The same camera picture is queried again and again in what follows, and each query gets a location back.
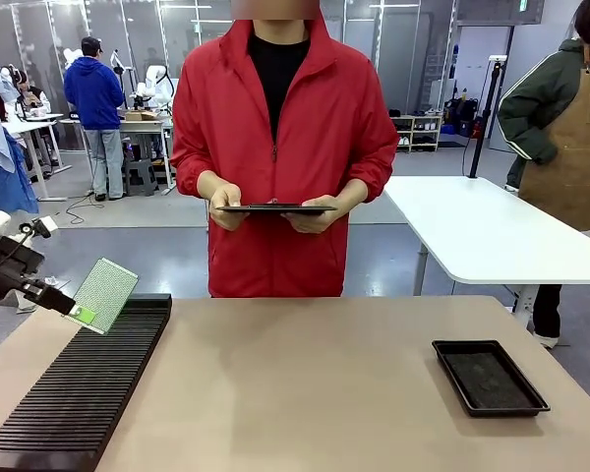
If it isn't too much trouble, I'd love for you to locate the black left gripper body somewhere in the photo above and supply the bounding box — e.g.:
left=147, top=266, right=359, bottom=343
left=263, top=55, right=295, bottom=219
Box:
left=0, top=236, right=47, bottom=302

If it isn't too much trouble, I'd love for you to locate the person in brown apron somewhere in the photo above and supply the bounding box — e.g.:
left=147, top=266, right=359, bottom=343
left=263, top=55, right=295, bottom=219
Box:
left=497, top=0, right=590, bottom=350

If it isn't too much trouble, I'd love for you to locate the low wooden shoe shelf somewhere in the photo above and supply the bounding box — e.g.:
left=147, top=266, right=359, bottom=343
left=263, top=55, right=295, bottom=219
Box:
left=388, top=114, right=444, bottom=153

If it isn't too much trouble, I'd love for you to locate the blue cloth cover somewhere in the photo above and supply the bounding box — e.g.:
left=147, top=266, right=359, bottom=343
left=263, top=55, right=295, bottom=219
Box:
left=0, top=53, right=40, bottom=214

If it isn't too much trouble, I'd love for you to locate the green perforated PCB board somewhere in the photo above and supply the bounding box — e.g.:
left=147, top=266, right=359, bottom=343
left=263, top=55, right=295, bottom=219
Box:
left=72, top=257, right=140, bottom=335

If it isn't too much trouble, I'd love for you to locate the person in blue hoodie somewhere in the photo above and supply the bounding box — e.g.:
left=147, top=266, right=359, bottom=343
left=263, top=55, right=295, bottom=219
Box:
left=63, top=35, right=126, bottom=203

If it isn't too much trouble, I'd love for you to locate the white desk with equipment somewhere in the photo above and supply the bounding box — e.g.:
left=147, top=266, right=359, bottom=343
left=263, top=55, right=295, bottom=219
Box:
left=118, top=115, right=176, bottom=194

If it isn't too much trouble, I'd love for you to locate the long black slotted PCB rack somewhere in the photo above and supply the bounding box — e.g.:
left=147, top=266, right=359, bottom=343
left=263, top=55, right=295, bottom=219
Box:
left=0, top=293, right=173, bottom=472

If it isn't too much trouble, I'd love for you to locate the white height-adjustable desk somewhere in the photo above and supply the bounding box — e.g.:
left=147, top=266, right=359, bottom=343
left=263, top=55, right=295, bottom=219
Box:
left=0, top=112, right=73, bottom=203

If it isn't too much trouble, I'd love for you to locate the person's right hand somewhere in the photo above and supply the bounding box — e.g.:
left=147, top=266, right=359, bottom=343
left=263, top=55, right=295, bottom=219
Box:
left=208, top=184, right=252, bottom=232

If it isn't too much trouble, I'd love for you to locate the person in red jacket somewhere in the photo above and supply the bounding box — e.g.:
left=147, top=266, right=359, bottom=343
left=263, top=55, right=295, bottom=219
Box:
left=169, top=0, right=400, bottom=299

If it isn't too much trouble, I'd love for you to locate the seated person in dark clothes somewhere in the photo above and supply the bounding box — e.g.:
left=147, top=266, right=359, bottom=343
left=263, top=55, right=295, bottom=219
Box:
left=9, top=69, right=53, bottom=119

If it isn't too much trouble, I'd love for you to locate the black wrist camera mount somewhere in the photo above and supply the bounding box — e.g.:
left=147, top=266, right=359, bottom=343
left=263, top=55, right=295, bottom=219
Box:
left=19, top=216, right=60, bottom=247

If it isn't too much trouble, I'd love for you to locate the black rectangular plastic tray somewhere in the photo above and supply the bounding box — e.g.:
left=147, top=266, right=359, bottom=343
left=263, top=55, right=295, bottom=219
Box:
left=431, top=338, right=552, bottom=419

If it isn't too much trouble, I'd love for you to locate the black step stool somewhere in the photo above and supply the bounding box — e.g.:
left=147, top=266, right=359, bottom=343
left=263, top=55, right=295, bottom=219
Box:
left=123, top=159, right=159, bottom=199

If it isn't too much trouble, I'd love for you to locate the person's left hand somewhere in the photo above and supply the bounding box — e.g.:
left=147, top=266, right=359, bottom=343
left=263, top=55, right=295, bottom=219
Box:
left=279, top=194, right=351, bottom=235

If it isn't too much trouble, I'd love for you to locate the black pole stand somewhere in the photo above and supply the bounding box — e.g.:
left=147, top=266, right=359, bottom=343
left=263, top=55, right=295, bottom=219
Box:
left=466, top=53, right=508, bottom=179

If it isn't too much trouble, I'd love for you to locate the white table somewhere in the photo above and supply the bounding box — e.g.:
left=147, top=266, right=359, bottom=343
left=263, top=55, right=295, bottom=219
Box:
left=382, top=175, right=590, bottom=329

